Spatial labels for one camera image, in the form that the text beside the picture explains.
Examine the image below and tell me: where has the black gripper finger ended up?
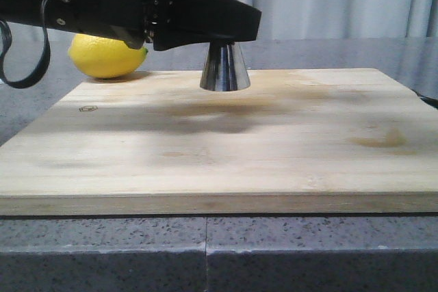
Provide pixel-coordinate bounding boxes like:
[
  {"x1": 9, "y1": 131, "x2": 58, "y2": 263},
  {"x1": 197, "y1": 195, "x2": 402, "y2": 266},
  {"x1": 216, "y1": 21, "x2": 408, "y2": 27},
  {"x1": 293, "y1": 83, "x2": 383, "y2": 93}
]
[{"x1": 153, "y1": 0, "x2": 261, "y2": 51}]

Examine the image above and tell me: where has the steel double jigger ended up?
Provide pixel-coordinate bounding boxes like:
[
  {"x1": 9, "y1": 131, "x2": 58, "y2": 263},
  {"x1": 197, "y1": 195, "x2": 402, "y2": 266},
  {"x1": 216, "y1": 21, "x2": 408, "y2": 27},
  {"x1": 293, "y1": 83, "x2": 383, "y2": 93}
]
[{"x1": 200, "y1": 42, "x2": 250, "y2": 92}]

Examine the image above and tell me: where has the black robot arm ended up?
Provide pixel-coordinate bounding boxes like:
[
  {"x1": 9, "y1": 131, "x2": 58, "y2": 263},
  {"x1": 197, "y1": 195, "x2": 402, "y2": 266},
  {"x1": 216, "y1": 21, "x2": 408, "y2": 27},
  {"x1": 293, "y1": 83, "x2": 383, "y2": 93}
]
[{"x1": 1, "y1": 0, "x2": 261, "y2": 51}]

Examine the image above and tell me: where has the yellow lemon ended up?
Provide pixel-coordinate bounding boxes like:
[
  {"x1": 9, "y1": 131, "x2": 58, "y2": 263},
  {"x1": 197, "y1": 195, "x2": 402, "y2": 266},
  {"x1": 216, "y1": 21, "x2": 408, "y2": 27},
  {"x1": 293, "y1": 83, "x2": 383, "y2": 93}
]
[{"x1": 68, "y1": 34, "x2": 148, "y2": 79}]

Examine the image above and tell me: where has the wooden cutting board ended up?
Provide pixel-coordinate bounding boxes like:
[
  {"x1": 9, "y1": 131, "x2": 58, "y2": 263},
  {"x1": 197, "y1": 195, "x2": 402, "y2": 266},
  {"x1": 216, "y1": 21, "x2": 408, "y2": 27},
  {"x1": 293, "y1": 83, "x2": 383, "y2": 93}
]
[{"x1": 1, "y1": 68, "x2": 437, "y2": 215}]

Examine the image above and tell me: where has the black flat cable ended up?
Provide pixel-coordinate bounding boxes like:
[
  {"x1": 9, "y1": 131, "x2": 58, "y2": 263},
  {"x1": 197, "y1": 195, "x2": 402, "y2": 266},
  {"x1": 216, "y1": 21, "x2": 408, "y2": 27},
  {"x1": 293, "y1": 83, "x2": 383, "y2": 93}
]
[{"x1": 0, "y1": 0, "x2": 75, "y2": 90}]

